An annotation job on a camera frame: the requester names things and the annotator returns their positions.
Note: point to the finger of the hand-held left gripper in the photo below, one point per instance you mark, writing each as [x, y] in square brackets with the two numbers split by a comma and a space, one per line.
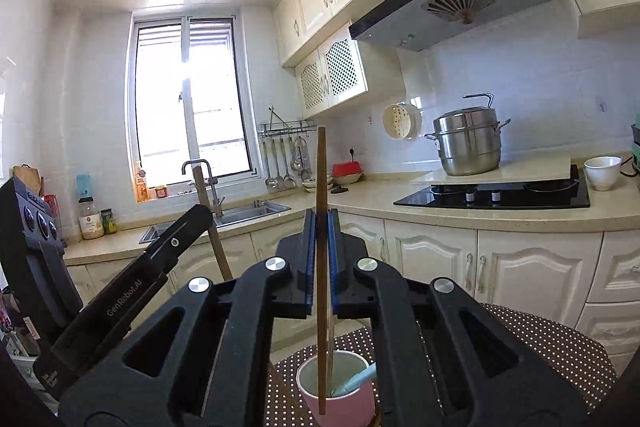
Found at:
[180, 237]

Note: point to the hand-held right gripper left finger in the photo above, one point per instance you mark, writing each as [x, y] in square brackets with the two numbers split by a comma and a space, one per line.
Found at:
[310, 267]

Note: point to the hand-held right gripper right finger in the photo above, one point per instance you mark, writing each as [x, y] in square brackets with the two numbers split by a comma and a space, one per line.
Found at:
[333, 267]

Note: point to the wooden chopstick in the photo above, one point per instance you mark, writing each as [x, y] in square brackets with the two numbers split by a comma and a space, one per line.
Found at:
[321, 167]
[220, 252]

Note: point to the pink cup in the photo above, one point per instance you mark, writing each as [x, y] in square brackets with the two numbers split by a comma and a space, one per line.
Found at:
[345, 409]

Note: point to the small orange jar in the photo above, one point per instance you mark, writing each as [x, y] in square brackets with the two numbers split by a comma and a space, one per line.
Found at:
[160, 192]

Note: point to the steel faucet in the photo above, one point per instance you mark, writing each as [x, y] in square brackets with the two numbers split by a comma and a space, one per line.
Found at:
[216, 202]

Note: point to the glass jar with white label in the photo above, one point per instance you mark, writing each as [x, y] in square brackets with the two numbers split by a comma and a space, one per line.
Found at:
[91, 224]

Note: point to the orange bottle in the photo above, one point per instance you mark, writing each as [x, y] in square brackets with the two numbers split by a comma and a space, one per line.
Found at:
[141, 187]

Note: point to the small green jar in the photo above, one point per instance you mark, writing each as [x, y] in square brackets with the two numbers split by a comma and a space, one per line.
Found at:
[109, 224]

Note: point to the steel sink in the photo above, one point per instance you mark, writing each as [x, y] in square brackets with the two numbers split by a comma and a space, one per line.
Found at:
[250, 211]

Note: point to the small black object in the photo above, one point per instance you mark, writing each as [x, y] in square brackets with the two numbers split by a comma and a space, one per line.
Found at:
[340, 190]

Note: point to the wooden cutting board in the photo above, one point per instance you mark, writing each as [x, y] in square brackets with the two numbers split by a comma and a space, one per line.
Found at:
[27, 177]

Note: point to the stack of small bowls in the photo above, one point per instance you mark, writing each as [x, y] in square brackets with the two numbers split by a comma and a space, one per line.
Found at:
[311, 183]

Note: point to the steel kitchen utensil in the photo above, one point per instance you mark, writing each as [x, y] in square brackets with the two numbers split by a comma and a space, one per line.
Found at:
[278, 179]
[289, 178]
[268, 181]

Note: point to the red lidded bowl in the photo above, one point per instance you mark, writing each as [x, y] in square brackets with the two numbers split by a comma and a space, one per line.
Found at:
[345, 169]

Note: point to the light blue spoon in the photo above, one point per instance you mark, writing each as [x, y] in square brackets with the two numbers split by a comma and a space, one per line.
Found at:
[357, 379]

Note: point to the white framed window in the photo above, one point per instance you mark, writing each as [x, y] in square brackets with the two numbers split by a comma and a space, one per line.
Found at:
[160, 107]

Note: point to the cream perforated colander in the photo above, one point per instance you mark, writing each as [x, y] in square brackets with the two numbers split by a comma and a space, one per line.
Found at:
[397, 122]

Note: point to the steel steamer pot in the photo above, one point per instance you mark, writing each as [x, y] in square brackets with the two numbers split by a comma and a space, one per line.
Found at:
[467, 147]

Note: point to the cream lattice door cabinet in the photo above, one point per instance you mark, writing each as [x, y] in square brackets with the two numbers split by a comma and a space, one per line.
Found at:
[340, 67]

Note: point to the cream lower cabinets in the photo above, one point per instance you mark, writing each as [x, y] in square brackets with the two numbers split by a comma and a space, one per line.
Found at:
[540, 267]

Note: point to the black glass cooktop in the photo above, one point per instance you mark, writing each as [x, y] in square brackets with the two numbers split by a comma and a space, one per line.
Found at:
[540, 199]

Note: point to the beige stone slab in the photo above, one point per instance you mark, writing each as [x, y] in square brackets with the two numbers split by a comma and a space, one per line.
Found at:
[530, 169]

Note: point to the brown polka-dot tablecloth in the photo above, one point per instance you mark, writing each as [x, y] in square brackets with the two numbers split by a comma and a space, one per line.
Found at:
[550, 347]

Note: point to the white bowl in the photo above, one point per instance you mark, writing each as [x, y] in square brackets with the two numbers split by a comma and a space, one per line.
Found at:
[602, 177]

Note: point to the green appliance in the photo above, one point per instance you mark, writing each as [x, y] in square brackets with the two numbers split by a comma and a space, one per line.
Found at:
[635, 147]

